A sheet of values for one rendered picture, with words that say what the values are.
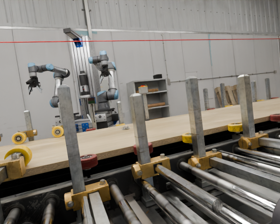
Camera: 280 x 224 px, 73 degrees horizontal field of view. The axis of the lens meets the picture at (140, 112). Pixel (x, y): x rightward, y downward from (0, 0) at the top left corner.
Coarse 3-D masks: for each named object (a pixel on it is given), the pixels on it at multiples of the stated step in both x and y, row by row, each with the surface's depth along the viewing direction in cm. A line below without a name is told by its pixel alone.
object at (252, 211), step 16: (224, 144) 87; (176, 160) 78; (96, 176) 68; (112, 176) 69; (128, 176) 71; (192, 176) 81; (32, 192) 61; (48, 192) 61; (64, 192) 63; (128, 192) 71; (160, 192) 76; (176, 192) 74; (224, 192) 69; (32, 208) 60; (64, 208) 63; (112, 208) 69; (144, 208) 66; (160, 208) 65; (192, 208) 70; (240, 208) 77; (256, 208) 58
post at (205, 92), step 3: (204, 90) 210; (207, 90) 210; (204, 93) 210; (207, 93) 210; (204, 96) 211; (207, 96) 210; (204, 99) 212; (207, 99) 210; (204, 102) 212; (207, 102) 210; (207, 105) 210; (207, 108) 210
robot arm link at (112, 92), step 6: (108, 66) 248; (114, 66) 248; (114, 72) 253; (108, 78) 245; (114, 78) 246; (114, 84) 242; (108, 90) 238; (114, 90) 236; (108, 96) 234; (114, 96) 234
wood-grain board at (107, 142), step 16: (208, 112) 171; (224, 112) 155; (240, 112) 142; (256, 112) 131; (272, 112) 122; (112, 128) 148; (160, 128) 117; (176, 128) 110; (208, 128) 97; (224, 128) 100; (16, 144) 131; (32, 144) 121; (48, 144) 113; (64, 144) 106; (80, 144) 100; (96, 144) 94; (112, 144) 89; (128, 144) 85; (160, 144) 86; (32, 160) 79; (48, 160) 75; (64, 160) 72
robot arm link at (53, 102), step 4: (56, 76) 255; (60, 76) 256; (56, 80) 255; (60, 80) 256; (56, 84) 253; (60, 84) 255; (56, 88) 251; (56, 92) 249; (52, 96) 247; (56, 96) 246; (52, 100) 244; (56, 100) 242; (52, 104) 244; (56, 104) 243
